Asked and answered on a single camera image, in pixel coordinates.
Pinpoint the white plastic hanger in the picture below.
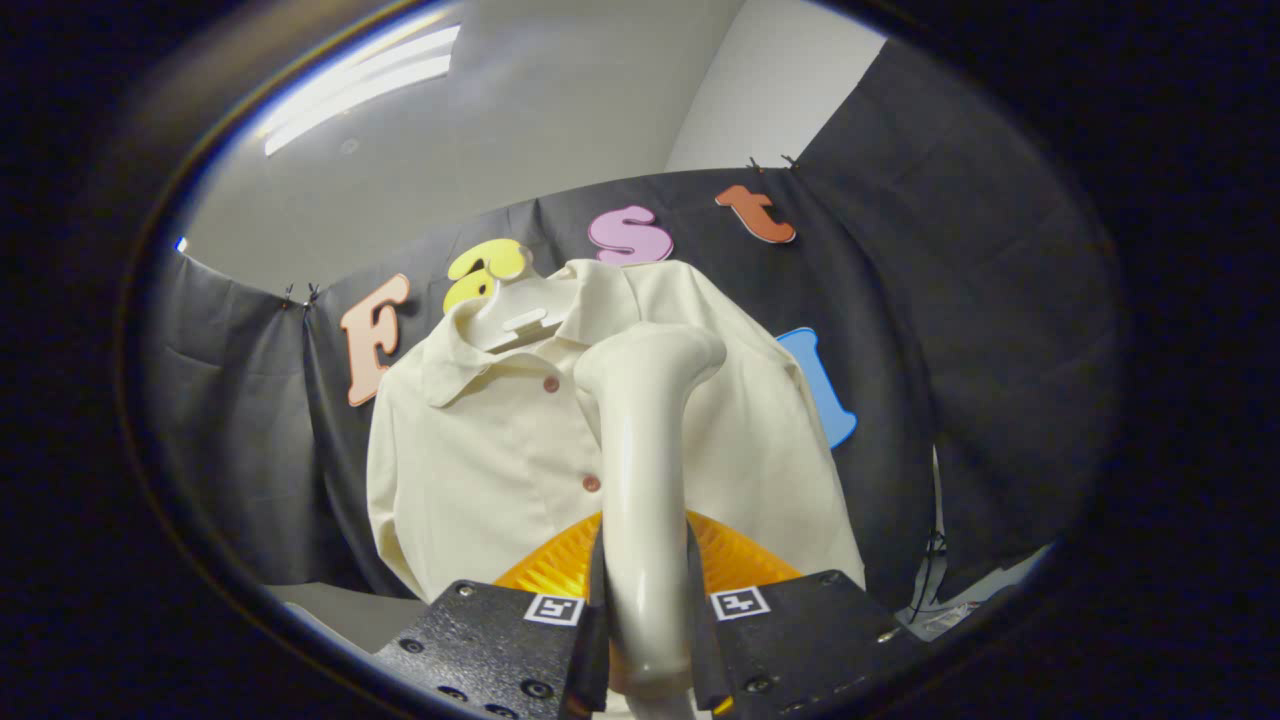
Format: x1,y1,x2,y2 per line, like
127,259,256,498
470,268,576,353

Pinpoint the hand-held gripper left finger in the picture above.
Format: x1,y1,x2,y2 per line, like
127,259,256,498
375,510,609,720

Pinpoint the cream button-up shirt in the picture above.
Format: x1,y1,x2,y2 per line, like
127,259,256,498
366,258,867,606

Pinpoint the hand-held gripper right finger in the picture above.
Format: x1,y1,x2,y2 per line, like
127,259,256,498
685,510,926,716

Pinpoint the ceiling light fixture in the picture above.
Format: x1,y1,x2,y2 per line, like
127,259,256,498
262,25,463,158

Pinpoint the black backdrop cloth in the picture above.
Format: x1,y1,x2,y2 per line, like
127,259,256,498
140,40,1126,611

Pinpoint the black cable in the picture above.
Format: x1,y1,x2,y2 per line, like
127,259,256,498
905,530,948,623

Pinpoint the cream white garment steamer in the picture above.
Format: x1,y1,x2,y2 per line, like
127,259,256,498
573,322,728,720

